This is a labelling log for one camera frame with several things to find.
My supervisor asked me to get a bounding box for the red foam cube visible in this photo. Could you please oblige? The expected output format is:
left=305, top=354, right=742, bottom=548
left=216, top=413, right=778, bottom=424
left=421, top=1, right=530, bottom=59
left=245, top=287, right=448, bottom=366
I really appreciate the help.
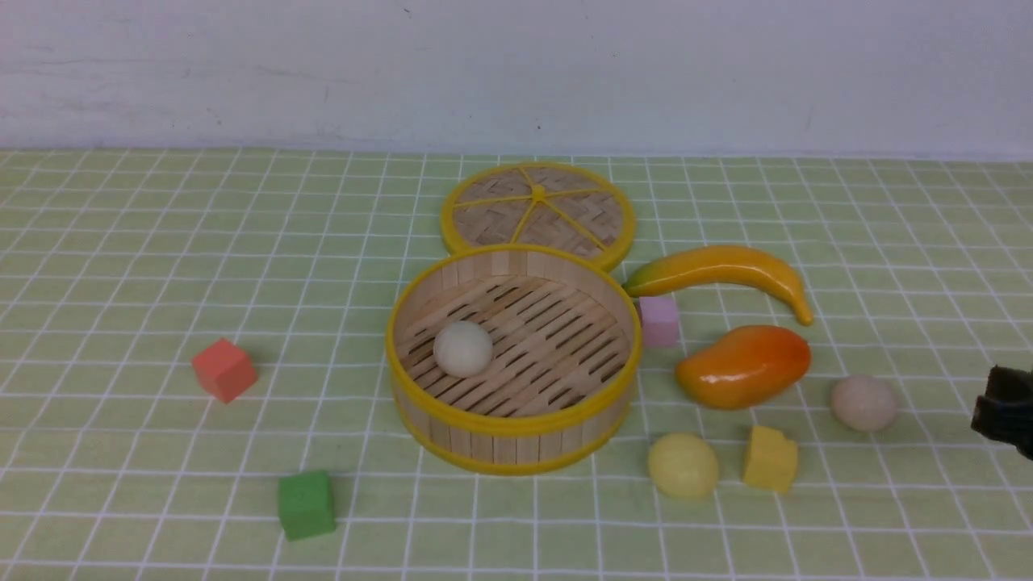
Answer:
left=191, top=338, right=258, bottom=404

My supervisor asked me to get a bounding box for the pink foam cube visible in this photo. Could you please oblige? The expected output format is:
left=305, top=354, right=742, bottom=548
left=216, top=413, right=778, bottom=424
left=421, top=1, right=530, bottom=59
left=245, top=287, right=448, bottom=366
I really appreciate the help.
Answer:
left=638, top=295, right=681, bottom=347

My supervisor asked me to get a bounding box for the yellow plastic banana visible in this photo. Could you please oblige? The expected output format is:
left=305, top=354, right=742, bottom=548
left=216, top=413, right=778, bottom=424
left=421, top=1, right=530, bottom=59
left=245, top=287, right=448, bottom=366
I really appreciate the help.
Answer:
left=622, top=245, right=814, bottom=326

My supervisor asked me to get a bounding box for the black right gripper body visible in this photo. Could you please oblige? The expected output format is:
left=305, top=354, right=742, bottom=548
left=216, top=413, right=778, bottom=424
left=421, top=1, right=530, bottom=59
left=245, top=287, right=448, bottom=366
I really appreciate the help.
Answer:
left=971, top=365, right=1032, bottom=460

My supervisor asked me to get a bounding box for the white bun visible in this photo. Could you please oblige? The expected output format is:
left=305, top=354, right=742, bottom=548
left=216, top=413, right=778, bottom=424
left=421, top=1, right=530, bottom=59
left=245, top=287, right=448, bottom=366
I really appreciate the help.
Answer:
left=829, top=374, right=899, bottom=433
left=433, top=320, right=493, bottom=378

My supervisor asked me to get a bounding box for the yellow bun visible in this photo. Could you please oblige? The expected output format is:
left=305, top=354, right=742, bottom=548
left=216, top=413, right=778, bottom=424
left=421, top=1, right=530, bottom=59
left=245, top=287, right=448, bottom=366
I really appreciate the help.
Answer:
left=648, top=433, right=719, bottom=499

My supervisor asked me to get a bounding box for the green foam cube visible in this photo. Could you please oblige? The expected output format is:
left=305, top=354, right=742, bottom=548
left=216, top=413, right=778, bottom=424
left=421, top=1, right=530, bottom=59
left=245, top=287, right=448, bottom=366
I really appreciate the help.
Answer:
left=277, top=470, right=337, bottom=541

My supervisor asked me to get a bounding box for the yellow foam cube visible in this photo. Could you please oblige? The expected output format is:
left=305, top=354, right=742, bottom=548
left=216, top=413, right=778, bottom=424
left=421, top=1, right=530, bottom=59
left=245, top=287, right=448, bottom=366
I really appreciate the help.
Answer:
left=742, top=425, right=799, bottom=494

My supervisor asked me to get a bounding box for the bamboo steamer tray yellow rim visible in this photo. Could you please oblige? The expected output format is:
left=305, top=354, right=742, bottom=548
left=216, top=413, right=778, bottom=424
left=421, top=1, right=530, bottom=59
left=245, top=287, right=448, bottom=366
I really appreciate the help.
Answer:
left=385, top=245, right=641, bottom=475

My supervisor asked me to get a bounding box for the orange plastic mango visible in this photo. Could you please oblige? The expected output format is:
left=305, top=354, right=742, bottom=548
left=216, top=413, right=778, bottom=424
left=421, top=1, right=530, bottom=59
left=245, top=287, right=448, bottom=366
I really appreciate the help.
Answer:
left=675, top=326, right=812, bottom=411

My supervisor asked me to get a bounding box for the woven bamboo steamer lid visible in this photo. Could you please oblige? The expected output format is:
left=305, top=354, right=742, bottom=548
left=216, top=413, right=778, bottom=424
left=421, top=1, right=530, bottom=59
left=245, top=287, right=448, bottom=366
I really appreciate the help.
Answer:
left=440, top=161, right=636, bottom=271

